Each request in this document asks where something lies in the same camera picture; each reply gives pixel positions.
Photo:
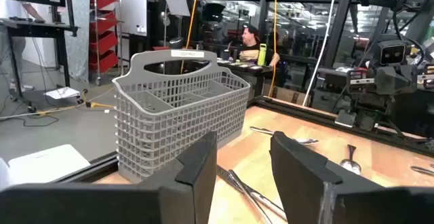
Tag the green water bottle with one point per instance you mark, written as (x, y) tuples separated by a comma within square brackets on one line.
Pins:
[(261, 56)]

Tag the black office desk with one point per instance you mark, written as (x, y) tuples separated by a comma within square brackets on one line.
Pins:
[(251, 73)]

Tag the black standing desk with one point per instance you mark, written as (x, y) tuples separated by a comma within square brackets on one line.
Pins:
[(37, 30)]

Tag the grey curtain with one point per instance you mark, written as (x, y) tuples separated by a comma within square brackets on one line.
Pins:
[(78, 40)]

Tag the white plastic bin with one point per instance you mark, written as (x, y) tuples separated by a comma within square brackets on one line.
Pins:
[(47, 164)]

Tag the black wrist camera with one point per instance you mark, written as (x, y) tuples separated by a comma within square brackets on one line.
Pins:
[(391, 52)]

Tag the silver fork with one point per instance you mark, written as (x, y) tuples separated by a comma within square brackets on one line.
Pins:
[(422, 170)]

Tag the person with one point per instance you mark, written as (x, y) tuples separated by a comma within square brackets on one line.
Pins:
[(252, 47), (33, 12)]

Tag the silver spoon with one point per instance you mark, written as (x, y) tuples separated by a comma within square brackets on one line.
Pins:
[(306, 141), (351, 165)]

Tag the whiteboard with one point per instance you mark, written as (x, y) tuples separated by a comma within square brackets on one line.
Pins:
[(133, 10)]

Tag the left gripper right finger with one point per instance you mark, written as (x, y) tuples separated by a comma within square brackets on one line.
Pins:
[(305, 190)]

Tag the black stand pole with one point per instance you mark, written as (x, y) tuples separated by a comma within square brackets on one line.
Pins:
[(339, 23)]

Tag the white reflector panel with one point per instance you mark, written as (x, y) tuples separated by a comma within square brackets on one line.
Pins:
[(177, 3)]

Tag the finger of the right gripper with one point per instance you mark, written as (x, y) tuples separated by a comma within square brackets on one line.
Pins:
[(345, 118), (367, 121)]

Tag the grey plastic cutlery basket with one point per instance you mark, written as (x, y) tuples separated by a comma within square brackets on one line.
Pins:
[(169, 125)]

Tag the dark cup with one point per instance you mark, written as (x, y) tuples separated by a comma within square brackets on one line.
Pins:
[(226, 55)]

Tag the white box on casters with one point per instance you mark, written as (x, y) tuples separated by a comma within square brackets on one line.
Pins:
[(62, 92)]

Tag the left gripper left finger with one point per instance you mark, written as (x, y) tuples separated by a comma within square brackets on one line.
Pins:
[(190, 197)]

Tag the metal bin rack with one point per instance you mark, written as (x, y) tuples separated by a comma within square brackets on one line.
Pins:
[(96, 78)]

